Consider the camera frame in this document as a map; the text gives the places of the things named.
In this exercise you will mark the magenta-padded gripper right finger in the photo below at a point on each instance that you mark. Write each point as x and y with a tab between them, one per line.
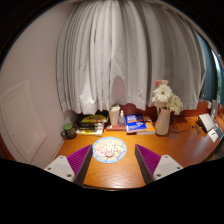
150	161

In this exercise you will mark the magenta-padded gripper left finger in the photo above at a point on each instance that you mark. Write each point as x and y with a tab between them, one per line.
78	161

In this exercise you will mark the pink computer mouse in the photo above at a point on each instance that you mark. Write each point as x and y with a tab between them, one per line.
109	150

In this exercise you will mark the round cartoon-print mouse pad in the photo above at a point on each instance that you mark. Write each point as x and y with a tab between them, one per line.
120	151

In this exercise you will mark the yellow and white book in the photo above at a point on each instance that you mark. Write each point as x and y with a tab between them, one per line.
88	132

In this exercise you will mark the dark green mug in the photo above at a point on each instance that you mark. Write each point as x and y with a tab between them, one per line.
69	131

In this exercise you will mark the blue cover book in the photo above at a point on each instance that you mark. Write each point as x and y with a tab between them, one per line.
136	124

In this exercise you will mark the white ceramic vase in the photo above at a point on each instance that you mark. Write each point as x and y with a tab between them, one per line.
162	123

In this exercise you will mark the black and yellow book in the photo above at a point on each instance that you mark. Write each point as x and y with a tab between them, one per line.
93	119

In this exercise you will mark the red-brown flat book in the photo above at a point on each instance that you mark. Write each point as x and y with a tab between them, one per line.
115	127

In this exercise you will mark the clear spray bottle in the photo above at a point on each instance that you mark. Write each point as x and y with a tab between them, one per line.
122	120

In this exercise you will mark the white lidded tumbler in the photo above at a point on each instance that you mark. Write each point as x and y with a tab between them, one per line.
114	116

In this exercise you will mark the white flower bouquet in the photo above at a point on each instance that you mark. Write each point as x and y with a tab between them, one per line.
163	95

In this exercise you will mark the white paper card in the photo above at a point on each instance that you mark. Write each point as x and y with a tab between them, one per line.
213	135

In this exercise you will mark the white flat device on stand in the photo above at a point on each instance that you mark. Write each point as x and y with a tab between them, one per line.
206	122

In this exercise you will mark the dark framed window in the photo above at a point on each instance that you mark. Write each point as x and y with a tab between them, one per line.
211	73

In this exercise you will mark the white pleated curtain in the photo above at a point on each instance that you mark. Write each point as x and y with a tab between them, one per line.
126	50

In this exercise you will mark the white framed wall panel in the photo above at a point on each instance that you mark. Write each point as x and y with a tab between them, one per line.
20	126

